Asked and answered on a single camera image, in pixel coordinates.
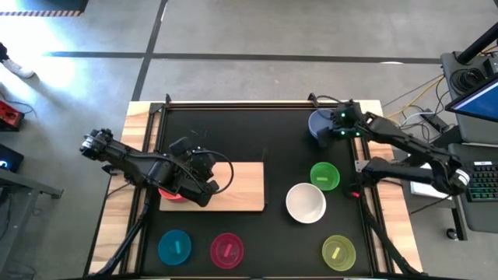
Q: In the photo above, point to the black mat with hazard stripe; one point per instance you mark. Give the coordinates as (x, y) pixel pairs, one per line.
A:
(39, 4)

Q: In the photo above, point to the wooden cutting board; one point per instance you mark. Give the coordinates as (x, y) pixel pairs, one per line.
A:
(245, 186)

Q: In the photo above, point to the grey desk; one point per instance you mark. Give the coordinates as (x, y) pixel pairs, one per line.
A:
(478, 132)

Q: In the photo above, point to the black power strip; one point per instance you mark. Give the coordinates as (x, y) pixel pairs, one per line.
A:
(433, 121)

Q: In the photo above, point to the red plastic bowl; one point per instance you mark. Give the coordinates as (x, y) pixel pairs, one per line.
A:
(171, 195)

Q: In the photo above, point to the black table mat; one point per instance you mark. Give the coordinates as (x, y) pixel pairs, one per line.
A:
(241, 132)

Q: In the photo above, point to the black monitor pole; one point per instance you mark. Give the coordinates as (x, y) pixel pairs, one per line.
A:
(478, 44)

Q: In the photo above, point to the white bowl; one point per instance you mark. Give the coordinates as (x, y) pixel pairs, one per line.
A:
(306, 203)

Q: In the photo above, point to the person's foot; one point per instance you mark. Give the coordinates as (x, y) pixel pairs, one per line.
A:
(15, 68)

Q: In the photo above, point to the red connector plug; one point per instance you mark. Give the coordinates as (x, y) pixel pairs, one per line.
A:
(355, 194)

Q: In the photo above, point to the teal translucent bowl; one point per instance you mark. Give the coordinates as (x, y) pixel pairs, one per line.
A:
(174, 247)

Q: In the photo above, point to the grey side table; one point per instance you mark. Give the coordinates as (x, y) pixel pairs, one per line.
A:
(23, 183)

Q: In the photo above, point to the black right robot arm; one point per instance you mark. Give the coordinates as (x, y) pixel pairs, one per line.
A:
(408, 144)

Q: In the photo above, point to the red box device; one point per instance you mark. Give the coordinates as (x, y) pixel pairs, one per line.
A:
(9, 114)

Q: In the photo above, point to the black aluminium table frame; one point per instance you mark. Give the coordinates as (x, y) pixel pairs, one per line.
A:
(253, 106)

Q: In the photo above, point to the black device with blue light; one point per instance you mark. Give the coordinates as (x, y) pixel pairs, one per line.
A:
(9, 157)

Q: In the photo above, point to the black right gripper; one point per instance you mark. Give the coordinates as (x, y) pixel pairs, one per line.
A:
(348, 120)

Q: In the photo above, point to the desk caster wheel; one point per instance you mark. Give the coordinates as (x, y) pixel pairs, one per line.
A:
(451, 233)

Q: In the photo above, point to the backlit keyboard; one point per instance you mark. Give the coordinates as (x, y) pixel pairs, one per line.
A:
(484, 183)

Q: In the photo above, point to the yellow translucent bowl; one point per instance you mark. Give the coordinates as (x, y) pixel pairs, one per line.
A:
(339, 253)

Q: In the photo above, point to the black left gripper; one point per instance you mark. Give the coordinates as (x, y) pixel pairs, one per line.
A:
(194, 175)

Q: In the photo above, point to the dark blue bowl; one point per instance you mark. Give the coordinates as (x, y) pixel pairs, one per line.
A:
(317, 120)

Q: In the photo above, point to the green translucent bowl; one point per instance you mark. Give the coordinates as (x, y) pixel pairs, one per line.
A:
(325, 175)

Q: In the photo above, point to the pink translucent bowl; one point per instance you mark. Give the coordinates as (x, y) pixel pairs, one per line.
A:
(226, 250)

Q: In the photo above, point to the computer monitor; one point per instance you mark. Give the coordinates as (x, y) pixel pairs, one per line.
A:
(482, 103)

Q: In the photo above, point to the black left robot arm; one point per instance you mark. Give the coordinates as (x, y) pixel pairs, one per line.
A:
(124, 155)

